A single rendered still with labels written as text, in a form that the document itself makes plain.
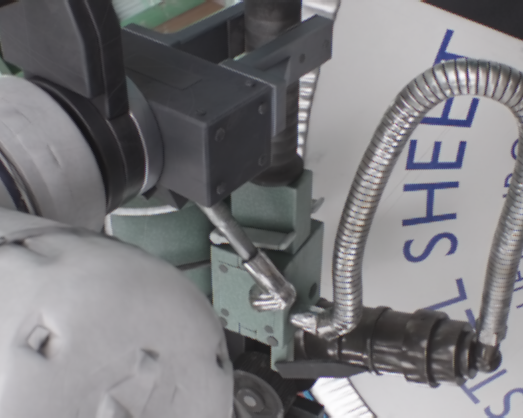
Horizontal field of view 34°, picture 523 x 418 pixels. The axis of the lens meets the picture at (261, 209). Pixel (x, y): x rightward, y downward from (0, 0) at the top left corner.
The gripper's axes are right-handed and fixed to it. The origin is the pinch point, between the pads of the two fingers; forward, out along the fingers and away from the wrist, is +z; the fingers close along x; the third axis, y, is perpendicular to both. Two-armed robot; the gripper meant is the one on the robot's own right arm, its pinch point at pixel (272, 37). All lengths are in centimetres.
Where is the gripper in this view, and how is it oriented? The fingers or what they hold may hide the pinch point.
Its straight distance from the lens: 51.9
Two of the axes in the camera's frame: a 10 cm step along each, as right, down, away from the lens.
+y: 0.0, 8.0, 5.9
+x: 7.8, 3.7, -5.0
